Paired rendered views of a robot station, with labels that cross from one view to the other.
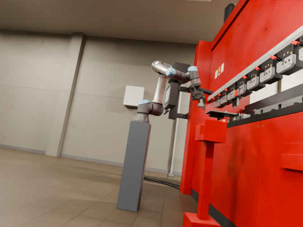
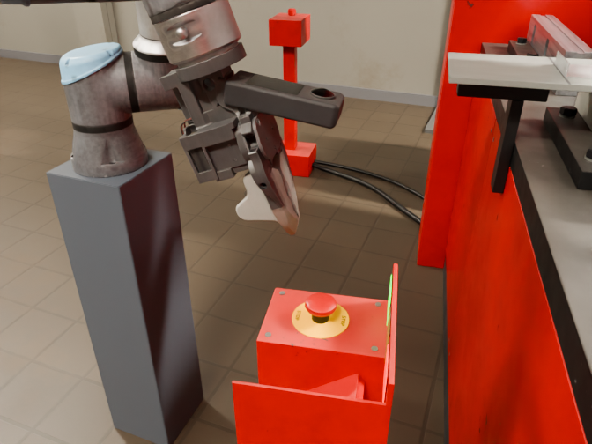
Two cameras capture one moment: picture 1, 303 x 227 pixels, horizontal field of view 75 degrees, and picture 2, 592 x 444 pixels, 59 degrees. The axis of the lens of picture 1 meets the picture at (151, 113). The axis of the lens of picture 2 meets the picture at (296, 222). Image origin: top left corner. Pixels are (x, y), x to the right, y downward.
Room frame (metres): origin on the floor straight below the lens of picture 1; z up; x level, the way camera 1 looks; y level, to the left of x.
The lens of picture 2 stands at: (1.04, -0.54, 1.22)
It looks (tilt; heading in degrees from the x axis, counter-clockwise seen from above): 30 degrees down; 15
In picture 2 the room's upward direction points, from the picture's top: straight up
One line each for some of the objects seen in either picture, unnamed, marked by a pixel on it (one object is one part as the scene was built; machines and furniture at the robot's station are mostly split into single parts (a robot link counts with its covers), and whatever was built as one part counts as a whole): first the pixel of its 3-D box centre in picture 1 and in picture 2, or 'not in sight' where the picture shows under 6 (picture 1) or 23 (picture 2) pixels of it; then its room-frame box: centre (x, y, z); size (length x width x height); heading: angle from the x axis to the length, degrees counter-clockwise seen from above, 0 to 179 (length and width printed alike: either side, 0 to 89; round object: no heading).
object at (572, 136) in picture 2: not in sight; (576, 144); (1.94, -0.79, 0.89); 0.30 x 0.05 x 0.03; 1
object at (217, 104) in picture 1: (220, 100); not in sight; (2.41, -0.84, 1.26); 0.15 x 0.09 x 0.17; 1
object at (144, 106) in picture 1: (144, 106); (99, 82); (1.91, 0.08, 0.94); 0.13 x 0.12 x 0.14; 120
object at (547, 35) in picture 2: not in sight; (553, 49); (2.53, -0.84, 0.92); 0.50 x 0.06 x 0.10; 1
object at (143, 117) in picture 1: (142, 118); (107, 139); (1.91, 0.08, 0.82); 0.15 x 0.15 x 0.10
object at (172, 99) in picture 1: (170, 97); not in sight; (3.17, -0.28, 1.42); 0.45 x 0.12 x 0.36; 4
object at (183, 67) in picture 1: (176, 92); not in sight; (3.23, -0.36, 1.52); 0.51 x 0.25 x 0.85; 4
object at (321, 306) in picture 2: not in sight; (320, 311); (1.53, -0.44, 0.79); 0.04 x 0.04 x 0.04
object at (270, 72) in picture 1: (271, 70); not in sight; (1.41, -0.86, 1.26); 0.15 x 0.09 x 0.17; 1
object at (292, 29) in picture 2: not in sight; (290, 94); (3.61, 0.16, 0.41); 0.25 x 0.20 x 0.83; 91
